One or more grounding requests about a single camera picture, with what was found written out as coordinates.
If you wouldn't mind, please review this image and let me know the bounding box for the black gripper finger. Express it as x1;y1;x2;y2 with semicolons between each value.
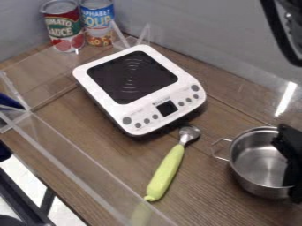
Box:
288;184;302;204
271;137;302;186

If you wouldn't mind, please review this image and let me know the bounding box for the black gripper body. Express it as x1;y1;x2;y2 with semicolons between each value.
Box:
276;124;302;161

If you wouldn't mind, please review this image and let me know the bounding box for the silver metal pot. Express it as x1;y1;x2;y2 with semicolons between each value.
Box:
211;126;294;200

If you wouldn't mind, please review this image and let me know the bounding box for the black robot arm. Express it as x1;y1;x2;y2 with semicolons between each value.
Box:
259;0;302;204

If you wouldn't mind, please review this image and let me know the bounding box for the white and black stove top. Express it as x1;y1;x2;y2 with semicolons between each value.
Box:
72;44;206;137

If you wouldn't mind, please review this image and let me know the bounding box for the clear acrylic barrier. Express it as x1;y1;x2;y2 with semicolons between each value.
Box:
0;71;176;226

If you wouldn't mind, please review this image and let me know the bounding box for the alphabet soup can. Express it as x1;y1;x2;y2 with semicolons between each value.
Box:
79;0;115;47

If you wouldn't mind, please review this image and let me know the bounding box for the tomato sauce can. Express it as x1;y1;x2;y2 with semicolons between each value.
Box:
40;0;85;52

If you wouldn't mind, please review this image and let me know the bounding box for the green handled ice cream scoop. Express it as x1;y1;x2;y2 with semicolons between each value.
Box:
144;125;200;201

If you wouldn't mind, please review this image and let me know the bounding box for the black table frame leg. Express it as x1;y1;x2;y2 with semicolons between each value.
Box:
0;168;55;226

